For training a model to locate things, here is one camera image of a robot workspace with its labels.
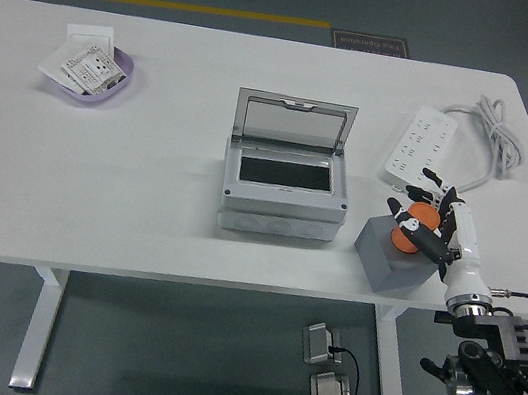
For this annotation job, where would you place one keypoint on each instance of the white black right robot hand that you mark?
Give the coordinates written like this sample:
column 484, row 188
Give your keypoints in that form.
column 466, row 231

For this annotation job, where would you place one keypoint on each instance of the orange cylinder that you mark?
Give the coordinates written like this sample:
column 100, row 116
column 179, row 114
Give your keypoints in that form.
column 425, row 215

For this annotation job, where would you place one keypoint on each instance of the grey junction box clear lid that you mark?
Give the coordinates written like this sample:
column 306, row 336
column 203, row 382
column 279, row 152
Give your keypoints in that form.
column 282, row 211

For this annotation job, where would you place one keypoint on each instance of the grey cube with round hole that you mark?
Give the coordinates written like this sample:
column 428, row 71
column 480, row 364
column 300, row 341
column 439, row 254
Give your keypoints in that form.
column 383, row 273

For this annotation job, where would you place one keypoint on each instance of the black table control panel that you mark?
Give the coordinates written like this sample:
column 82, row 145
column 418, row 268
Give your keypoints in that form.
column 441, row 317

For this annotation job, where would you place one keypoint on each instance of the white power strip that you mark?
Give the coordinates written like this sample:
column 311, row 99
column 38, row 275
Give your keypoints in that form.
column 420, row 142

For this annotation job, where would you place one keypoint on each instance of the white table leg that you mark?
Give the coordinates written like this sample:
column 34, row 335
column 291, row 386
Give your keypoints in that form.
column 38, row 322
column 392, row 371

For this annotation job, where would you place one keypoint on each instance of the dark floor sign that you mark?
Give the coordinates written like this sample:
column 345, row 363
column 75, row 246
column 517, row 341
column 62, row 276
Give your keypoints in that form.
column 371, row 43

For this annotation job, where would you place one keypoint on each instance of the yellow floor tape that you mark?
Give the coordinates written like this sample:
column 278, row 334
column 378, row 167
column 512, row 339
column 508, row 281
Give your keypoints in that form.
column 149, row 2

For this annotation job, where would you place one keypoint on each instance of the purple tray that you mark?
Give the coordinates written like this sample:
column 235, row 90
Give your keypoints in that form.
column 83, row 98

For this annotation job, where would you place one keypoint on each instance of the packaged white socket panel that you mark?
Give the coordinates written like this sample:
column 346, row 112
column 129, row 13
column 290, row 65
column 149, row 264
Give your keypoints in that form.
column 90, row 67

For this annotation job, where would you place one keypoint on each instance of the white flat card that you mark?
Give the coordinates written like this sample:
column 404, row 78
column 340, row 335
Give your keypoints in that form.
column 53, row 63

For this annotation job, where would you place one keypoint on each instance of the white switch plate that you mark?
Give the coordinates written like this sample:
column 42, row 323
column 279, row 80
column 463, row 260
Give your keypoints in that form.
column 88, row 34

